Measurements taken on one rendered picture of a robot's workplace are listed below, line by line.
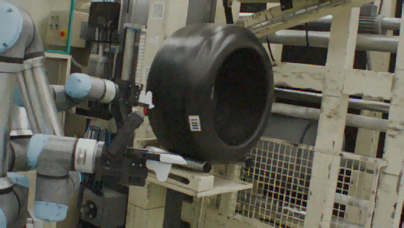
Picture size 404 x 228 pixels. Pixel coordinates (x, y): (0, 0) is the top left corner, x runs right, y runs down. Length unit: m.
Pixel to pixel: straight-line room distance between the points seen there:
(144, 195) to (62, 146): 1.18
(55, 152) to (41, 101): 0.18
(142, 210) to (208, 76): 0.77
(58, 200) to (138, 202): 1.18
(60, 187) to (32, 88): 0.26
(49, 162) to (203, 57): 0.88
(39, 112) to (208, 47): 0.81
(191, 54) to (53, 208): 0.91
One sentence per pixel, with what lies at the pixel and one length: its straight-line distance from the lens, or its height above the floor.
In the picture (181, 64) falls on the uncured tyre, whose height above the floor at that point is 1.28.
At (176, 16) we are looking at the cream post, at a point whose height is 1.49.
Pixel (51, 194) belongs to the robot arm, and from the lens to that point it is 1.13.
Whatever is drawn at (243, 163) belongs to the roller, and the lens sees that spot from 2.12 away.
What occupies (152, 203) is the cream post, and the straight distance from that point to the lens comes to 2.27.
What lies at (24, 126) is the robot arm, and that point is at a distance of 1.86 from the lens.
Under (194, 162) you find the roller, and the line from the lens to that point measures 1.93.
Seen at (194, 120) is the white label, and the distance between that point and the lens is 1.79.
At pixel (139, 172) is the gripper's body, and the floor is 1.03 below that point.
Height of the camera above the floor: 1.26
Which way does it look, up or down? 4 degrees down
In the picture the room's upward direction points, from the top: 7 degrees clockwise
